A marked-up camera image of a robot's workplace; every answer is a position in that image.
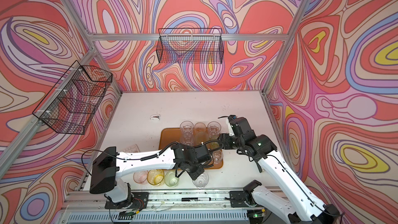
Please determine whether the frosted pink tumbler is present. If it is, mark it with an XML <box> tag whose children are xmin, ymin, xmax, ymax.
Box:
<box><xmin>194</xmin><ymin>122</ymin><xmax>207</xmax><ymax>134</ymax></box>

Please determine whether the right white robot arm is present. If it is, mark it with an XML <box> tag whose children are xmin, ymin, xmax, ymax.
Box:
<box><xmin>219</xmin><ymin>115</ymin><xmax>343</xmax><ymax>224</ymax></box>

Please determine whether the orange rectangular tray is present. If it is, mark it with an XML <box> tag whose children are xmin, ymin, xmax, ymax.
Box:
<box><xmin>159</xmin><ymin>128</ymin><xmax>223</xmax><ymax>170</ymax></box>

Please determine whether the pink white calculator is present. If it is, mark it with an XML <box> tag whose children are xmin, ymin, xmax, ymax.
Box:
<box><xmin>122</xmin><ymin>144</ymin><xmax>140</xmax><ymax>153</ymax></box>

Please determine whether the black pen on rail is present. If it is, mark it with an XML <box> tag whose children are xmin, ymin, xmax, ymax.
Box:
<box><xmin>181</xmin><ymin>197</ymin><xmax>211</xmax><ymax>202</ymax></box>

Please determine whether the small white stapler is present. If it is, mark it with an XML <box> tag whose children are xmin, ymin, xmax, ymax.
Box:
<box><xmin>150</xmin><ymin>115</ymin><xmax>161</xmax><ymax>121</ymax></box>

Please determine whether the small clear glass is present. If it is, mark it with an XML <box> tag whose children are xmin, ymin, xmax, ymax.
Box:
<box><xmin>212</xmin><ymin>150</ymin><xmax>223</xmax><ymax>164</ymax></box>

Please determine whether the clear ribbed glass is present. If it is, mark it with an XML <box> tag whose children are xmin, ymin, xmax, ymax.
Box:
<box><xmin>207</xmin><ymin>121</ymin><xmax>221</xmax><ymax>140</ymax></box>

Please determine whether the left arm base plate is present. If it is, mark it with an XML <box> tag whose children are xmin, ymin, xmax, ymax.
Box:
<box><xmin>105</xmin><ymin>191</ymin><xmax>149</xmax><ymax>210</ymax></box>

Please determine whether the light green glass front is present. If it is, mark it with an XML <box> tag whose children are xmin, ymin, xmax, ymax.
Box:
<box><xmin>164</xmin><ymin>171</ymin><xmax>179</xmax><ymax>187</ymax></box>

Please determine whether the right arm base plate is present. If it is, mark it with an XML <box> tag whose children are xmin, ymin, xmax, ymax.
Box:
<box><xmin>228</xmin><ymin>190</ymin><xmax>257</xmax><ymax>208</ymax></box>

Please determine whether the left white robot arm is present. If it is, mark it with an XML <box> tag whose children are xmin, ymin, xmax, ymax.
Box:
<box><xmin>89</xmin><ymin>142</ymin><xmax>212</xmax><ymax>204</ymax></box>

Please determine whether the black wire basket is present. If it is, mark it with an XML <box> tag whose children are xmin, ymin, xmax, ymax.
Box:
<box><xmin>156</xmin><ymin>27</ymin><xmax>224</xmax><ymax>64</ymax></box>
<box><xmin>32</xmin><ymin>61</ymin><xmax>113</xmax><ymax>135</ymax></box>

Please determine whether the left black wire basket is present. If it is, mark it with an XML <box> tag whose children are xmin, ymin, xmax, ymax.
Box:
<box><xmin>32</xmin><ymin>61</ymin><xmax>113</xmax><ymax>135</ymax></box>

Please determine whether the light green ribbed glass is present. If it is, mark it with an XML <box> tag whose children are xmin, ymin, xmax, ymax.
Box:
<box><xmin>209</xmin><ymin>142</ymin><xmax>220</xmax><ymax>149</ymax></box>

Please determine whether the pink glass front left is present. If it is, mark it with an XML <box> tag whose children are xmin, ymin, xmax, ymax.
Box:
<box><xmin>133</xmin><ymin>171</ymin><xmax>149</xmax><ymax>184</ymax></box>

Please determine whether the back black wire basket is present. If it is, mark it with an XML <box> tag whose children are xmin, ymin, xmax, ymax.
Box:
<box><xmin>156</xmin><ymin>27</ymin><xmax>224</xmax><ymax>64</ymax></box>

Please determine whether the clear stemmed glass front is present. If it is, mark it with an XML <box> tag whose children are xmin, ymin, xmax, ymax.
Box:
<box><xmin>192</xmin><ymin>172</ymin><xmax>209</xmax><ymax>189</ymax></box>

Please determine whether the yellow glass front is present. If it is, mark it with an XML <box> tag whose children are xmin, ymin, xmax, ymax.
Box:
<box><xmin>147</xmin><ymin>169</ymin><xmax>164</xmax><ymax>186</ymax></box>

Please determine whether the frosted pale green tumbler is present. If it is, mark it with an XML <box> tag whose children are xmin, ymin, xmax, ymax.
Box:
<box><xmin>194</xmin><ymin>131</ymin><xmax>209</xmax><ymax>146</ymax></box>

